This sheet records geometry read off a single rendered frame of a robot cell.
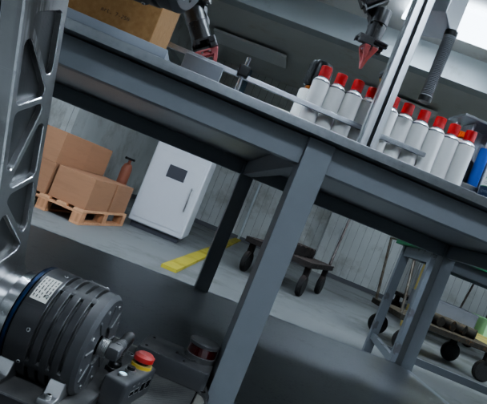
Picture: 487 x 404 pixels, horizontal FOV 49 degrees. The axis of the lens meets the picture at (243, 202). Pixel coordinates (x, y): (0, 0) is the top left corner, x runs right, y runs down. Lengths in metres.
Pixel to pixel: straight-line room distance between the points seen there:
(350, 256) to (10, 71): 9.63
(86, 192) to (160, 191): 1.38
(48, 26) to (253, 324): 0.69
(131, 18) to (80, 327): 0.63
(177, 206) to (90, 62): 4.53
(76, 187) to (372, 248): 6.84
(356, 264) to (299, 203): 9.10
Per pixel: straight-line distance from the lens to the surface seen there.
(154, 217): 5.64
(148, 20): 1.16
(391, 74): 1.49
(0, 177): 0.78
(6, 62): 0.72
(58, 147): 4.54
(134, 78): 1.13
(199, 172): 5.60
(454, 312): 6.57
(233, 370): 1.16
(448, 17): 1.60
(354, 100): 1.59
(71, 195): 4.47
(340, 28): 6.36
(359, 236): 10.19
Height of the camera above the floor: 0.62
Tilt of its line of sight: level
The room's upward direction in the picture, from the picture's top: 22 degrees clockwise
